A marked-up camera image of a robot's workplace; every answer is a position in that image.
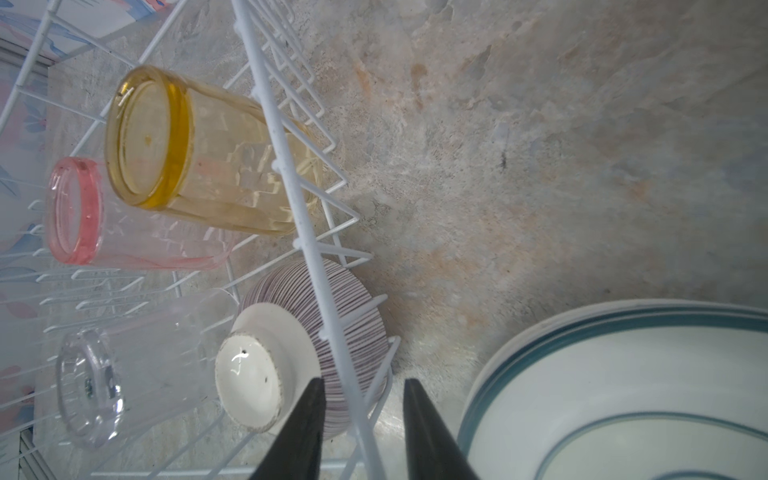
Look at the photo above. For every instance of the clear glass cup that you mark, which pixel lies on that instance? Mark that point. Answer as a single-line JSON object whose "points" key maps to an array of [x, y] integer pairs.
{"points": [[123, 376]]}

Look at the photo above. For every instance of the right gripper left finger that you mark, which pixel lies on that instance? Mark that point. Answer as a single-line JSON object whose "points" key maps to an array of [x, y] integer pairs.
{"points": [[296, 451]]}

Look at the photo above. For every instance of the white ceramic bowl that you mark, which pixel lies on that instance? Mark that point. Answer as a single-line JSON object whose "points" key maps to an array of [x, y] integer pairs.
{"points": [[274, 349]]}

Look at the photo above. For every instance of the pink glass cup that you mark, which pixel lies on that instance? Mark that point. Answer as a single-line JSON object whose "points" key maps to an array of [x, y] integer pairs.
{"points": [[86, 224]]}

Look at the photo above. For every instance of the white wire dish rack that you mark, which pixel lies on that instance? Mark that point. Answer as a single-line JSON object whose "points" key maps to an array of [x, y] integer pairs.
{"points": [[112, 316]]}

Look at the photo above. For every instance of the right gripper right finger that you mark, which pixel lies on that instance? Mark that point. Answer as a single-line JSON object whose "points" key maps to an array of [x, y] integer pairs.
{"points": [[431, 451]]}

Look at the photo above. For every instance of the grey patterned plate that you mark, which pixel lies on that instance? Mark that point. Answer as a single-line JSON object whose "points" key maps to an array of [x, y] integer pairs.
{"points": [[634, 389]]}

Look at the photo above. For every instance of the yellow glass cup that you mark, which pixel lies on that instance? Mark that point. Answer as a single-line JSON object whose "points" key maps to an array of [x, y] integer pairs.
{"points": [[194, 151]]}

